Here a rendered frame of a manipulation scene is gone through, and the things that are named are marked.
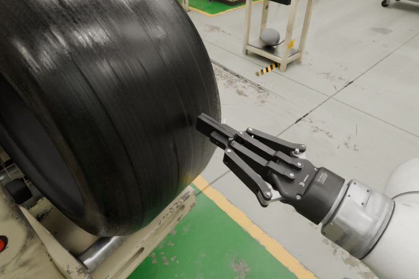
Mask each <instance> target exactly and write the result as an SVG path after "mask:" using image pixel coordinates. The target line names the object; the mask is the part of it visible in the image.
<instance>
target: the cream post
mask: <svg viewBox="0 0 419 279"><path fill-rule="evenodd" d="M0 239H1V240H2V241H3V242H4V247H3V248H2V250H1V251H0V279H67V278H66V277H65V276H64V275H63V274H62V272H61V271H60V270H59V268H58V267H57V265H56V264H55V263H54V261H53V259H52V258H51V256H50V255H49V254H48V252H47V248H46V246H45V245H44V243H43V242H42V240H41V239H40V237H39V236H38V234H37V233H36V231H35V230H34V228H33V227H32V225H31V224H30V222H29V221H28V220H27V218H26V216H25V215H24V214H23V212H22V210H21V209H20V208H19V206H18V205H17V203H16V202H15V200H14V199H13V197H12V195H10V193H9V192H8V190H7V189H6V188H5V187H4V185H3V183H2V182H1V180H0Z"/></svg>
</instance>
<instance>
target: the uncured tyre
mask: <svg viewBox="0 0 419 279"><path fill-rule="evenodd" d="M202 113H204V114H206V115H208V116H210V117H211V118H213V119H214V120H216V121H218V122H220V123H221V102H220V97H219V90H218V84H217V81H216V77H215V74H214V70H213V66H212V63H211V60H210V57H209V55H208V52H207V50H206V47H205V45H204V42H203V40H202V38H201V36H200V34H199V32H198V30H197V29H196V27H195V25H194V24H193V21H192V20H191V19H190V17H189V15H188V14H187V12H186V11H185V10H184V8H183V7H182V5H181V4H180V3H179V1H178V0H0V145H1V146H2V148H3V149H4V150H5V152H6V153H7V154H8V156H9V157H10V158H11V159H12V160H13V162H14V163H15V164H16V166H17V167H18V168H19V169H20V170H21V171H22V173H23V174H24V175H25V176H26V177H27V178H28V180H30V182H31V183H32V184H33V185H34V186H35V187H36V188H37V189H38V190H39V191H40V192H41V193H42V195H43V196H45V197H46V198H47V199H48V200H49V201H50V202H51V203H52V204H53V205H54V206H55V207H56V208H57V209H59V210H60V211H61V212H62V213H63V214H64V215H65V216H66V217H67V218H68V219H69V220H71V221H72V222H73V223H74V224H75V225H77V226H78V227H80V228H81V229H83V230H84V231H86V232H88V233H90V234H92V235H94V236H98V237H112V236H128V235H132V234H133V233H135V232H137V231H139V230H140V229H142V228H144V227H146V226H147V225H148V224H149V223H150V222H151V221H152V220H153V219H155V218H156V217H157V216H158V215H159V214H160V213H161V212H162V211H163V210H164V209H165V208H166V207H167V206H168V205H169V204H170V203H171V202H172V201H173V200H174V199H175V198H176V197H177V196H178V195H179V194H180V193H181V192H182V191H183V190H185V189H186V188H187V187H188V186H189V185H190V184H191V183H192V182H193V181H194V180H195V179H196V178H197V177H198V176H199V175H200V174H201V173H202V172H203V171H204V170H205V168H206V167H207V165H208V163H209V161H210V160H211V158H212V156H213V154H214V152H215V150H216V147H217V146H216V145H215V144H213V143H212V142H211V141H210V138H209V137H207V136H205V135H204V134H203V133H200V132H199V131H198V130H196V120H197V117H198V116H199V115H201V114H202Z"/></svg>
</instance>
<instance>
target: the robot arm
mask: <svg viewBox="0 0 419 279"><path fill-rule="evenodd" d="M196 130H198V131H199V132H200V133H203V134H204V135H205V136H207V137H209V140H210V141H211V142H212V143H213V144H215V145H216V146H218V147H220V148H221V149H223V150H224V156H223V163H224V164H225V165H226V166H227V167H228V168H229V169H230V170H231V171H232V172H233V173H234V174H235V175H236V176H237V177H238V178H239V179H240V180H241V181H242V182H243V183H244V184H245V185H246V186H247V187H248V188H249V189H250V190H251V191H252V192H253V193H254V194H255V195H256V197H257V199H258V201H259V203H260V205H261V206H262V207H264V208H266V207H267V206H268V205H269V203H271V202H276V201H280V202H282V203H284V204H289V205H291V206H293V207H294V208H295V210H296V212H298V213H299V214H300V215H302V216H304V217H305V218H306V219H308V220H310V221H311V222H313V223H314V224H315V225H319V224H320V223H322V227H321V229H320V232H321V234H322V235H323V236H324V237H326V238H328V239H329V240H331V241H332V242H333V243H335V244H336V245H338V246H339V247H341V248H342V249H344V250H345V251H347V252H348V253H349V254H350V255H351V256H353V257H356V258H357V259H359V260H360V261H361V262H363V263H364V264H365V265H366V266H368V267H369V269H371V271H373V273H374V274H375V275H376V276H377V277H378V278H379V279H419V158H413V159H409V160H407V161H405V162H403V163H402V164H400V165H398V166H397V167H396V168H395V169H394V170H393V172H392V173H391V175H390V177H389V178H388V181H387V183H386V185H385V189H384V192H383V194H381V193H379V192H378V191H376V190H374V189H372V188H371V187H369V186H367V185H365V184H364V183H362V182H360V181H358V180H356V179H351V180H350V181H349V182H348V183H347V184H344V182H345V179H344V178H343V177H341V176H339V175H337V174H336V173H334V172H332V171H330V170H329V169H327V168H325V167H320V168H317V167H315V166H314V165H313V164H312V163H311V162H310V161H309V160H308V159H306V156H305V151H306V149H307V147H306V145H304V144H297V143H291V142H288V141H286V140H283V139H280V138H278V137H275V136H273V135H269V134H267V133H264V132H262V131H259V130H256V129H254V128H251V127H249V128H247V129H246V131H237V130H235V129H234V128H232V127H230V126H228V125H227V124H224V123H222V124H221V123H220V122H218V121H216V120H214V119H213V118H211V117H210V116H208V115H206V114H204V113H202V114H201V115H199V116H198V117H197V120H196ZM252 136H253V137H252ZM260 176H261V177H260ZM265 181H266V182H267V183H269V184H270V186H268V185H267V184H266V183H265Z"/></svg>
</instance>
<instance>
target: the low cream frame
mask: <svg viewBox="0 0 419 279"><path fill-rule="evenodd" d="M252 1H253V0H246V11H245V20H244V37H243V53H242V54H244V55H246V54H248V50H250V51H251V52H254V53H257V54H259V55H262V56H263V57H266V58H268V59H271V60H273V61H275V62H278V63H280V64H281V66H280V71H282V72H283V71H285V70H286V66H287V64H288V63H289V62H292V61H293V60H295V59H296V62H298V63H300V62H302V56H303V53H304V47H305V44H306V39H307V33H308V30H309V24H310V21H311V15H312V10H313V6H314V1H315V0H308V2H307V8H306V14H305V18H304V23H303V27H302V33H301V39H300V43H299V48H298V50H297V49H293V48H292V47H293V46H294V43H295V39H293V40H291V39H292V32H293V28H294V21H295V18H296V11H297V5H298V2H299V0H264V2H263V8H262V19H261V30H260V36H259V38H257V39H254V40H252V41H250V42H249V31H250V23H251V9H252ZM269 1H273V2H277V3H279V4H284V5H287V6H288V5H291V6H290V11H289V17H288V22H287V29H286V36H285V39H284V40H283V41H282V42H281V43H279V40H280V34H279V32H278V31H277V30H276V29H274V28H272V27H268V28H266V24H267V14H268V8H269ZM283 42H284V44H282V43H283Z"/></svg>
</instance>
